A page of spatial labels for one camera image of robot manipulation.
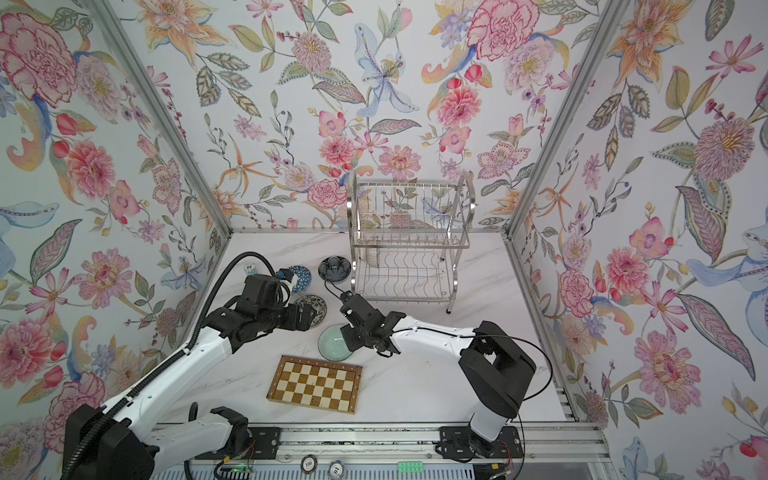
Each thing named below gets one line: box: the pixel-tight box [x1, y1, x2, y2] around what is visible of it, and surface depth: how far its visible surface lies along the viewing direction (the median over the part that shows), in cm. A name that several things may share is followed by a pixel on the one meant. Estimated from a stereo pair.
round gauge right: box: [327, 459, 345, 479], surface depth 68 cm
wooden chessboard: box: [266, 355, 363, 415], surface depth 82 cm
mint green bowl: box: [317, 324, 353, 362], surface depth 89 cm
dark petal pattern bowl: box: [318, 256, 352, 283], surface depth 109 cm
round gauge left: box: [300, 454, 318, 474], surface depth 73 cm
